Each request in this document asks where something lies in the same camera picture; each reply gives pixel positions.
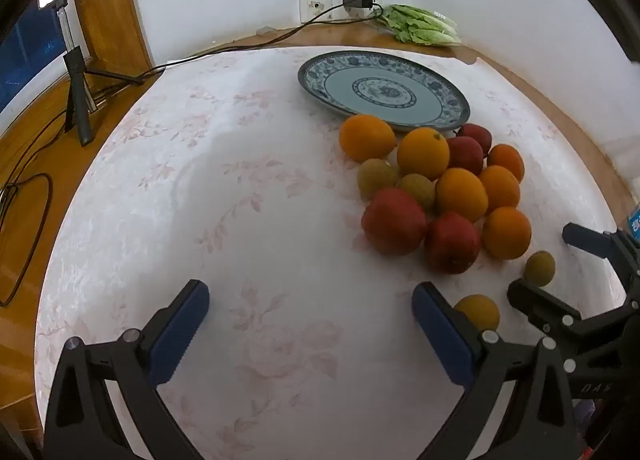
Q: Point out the blue patterned ceramic plate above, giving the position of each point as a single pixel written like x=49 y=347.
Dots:
x=380 y=89

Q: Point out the dark blue window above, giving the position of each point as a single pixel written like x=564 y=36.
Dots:
x=30 y=54

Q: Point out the yellow-brown kiwi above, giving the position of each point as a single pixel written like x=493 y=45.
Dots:
x=417 y=190
x=377 y=178
x=539 y=267
x=477 y=311

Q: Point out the white wall power socket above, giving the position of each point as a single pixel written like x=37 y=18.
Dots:
x=350 y=14

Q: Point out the blue and white carton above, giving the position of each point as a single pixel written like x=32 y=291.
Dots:
x=635 y=225

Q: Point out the small grey block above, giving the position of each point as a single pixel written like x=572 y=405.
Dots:
x=265 y=30

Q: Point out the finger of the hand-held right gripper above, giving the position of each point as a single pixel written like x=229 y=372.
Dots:
x=540 y=307
x=590 y=240

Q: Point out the white wall plate round port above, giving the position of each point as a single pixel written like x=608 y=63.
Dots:
x=315 y=5

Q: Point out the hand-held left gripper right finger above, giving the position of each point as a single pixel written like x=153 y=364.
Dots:
x=442 y=335

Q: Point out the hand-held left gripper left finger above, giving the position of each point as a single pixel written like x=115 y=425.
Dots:
x=180 y=335

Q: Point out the white floral tablecloth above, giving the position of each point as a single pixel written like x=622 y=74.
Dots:
x=250 y=240

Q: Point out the red apple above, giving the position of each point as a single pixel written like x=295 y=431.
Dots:
x=393 y=221
x=451 y=249
x=477 y=133
x=465 y=154

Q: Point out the bagged green lettuce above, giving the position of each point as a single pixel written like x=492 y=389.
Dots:
x=420 y=27

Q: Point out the orange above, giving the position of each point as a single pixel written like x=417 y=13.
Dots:
x=367 y=137
x=501 y=188
x=506 y=232
x=507 y=162
x=461 y=194
x=422 y=153

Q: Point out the black and silver tripod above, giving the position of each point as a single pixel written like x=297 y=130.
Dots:
x=77 y=89

